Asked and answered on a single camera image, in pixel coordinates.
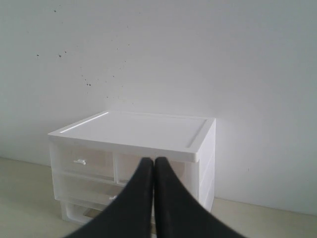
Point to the white plastic drawer cabinet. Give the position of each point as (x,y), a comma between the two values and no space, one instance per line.
(187,142)

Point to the clear plastic container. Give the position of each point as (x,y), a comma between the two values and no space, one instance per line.
(80,213)
(72,188)

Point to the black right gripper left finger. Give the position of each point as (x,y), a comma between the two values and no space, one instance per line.
(129,215)

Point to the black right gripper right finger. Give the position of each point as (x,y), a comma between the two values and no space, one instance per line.
(177,213)

